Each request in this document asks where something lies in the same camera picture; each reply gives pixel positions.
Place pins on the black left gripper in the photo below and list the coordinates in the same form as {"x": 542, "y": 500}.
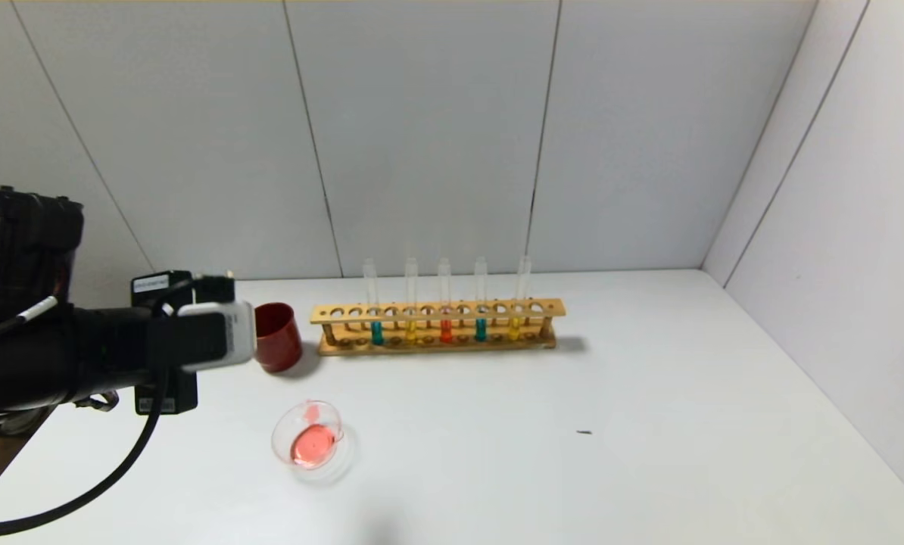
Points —
{"x": 166, "y": 393}

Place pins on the blue pigment glass test tube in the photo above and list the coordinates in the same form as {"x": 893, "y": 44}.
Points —
{"x": 481, "y": 329}
{"x": 376, "y": 331}

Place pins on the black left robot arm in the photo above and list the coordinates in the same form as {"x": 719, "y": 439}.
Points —
{"x": 43, "y": 356}

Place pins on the yellow pigment glass test tube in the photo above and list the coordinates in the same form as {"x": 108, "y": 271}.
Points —
{"x": 411, "y": 327}
{"x": 514, "y": 327}

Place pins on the wooden test tube rack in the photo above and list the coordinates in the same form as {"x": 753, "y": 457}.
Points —
{"x": 437, "y": 310}

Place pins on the red pigment glass test tube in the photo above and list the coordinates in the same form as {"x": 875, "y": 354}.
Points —
{"x": 445, "y": 331}

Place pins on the dark red plastic cup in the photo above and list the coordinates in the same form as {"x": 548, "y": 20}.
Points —
{"x": 282, "y": 341}

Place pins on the clear glass spouted dish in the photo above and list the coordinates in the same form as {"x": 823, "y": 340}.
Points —
{"x": 312, "y": 446}

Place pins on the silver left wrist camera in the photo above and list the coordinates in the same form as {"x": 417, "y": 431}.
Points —
{"x": 217, "y": 337}

